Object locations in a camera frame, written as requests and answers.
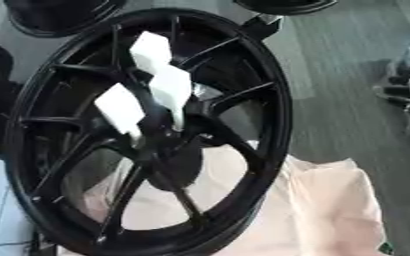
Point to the pale pink cloth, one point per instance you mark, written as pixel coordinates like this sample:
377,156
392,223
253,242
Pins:
325,206

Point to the black round wheel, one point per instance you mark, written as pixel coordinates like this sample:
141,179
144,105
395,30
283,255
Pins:
57,16
287,6

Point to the black spoked wheel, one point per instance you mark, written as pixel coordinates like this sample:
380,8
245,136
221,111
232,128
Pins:
261,140

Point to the black wheel stand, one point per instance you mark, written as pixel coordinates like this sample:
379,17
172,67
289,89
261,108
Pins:
261,26

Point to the black equipment pile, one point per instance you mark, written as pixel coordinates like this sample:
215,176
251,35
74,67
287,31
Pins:
407,90

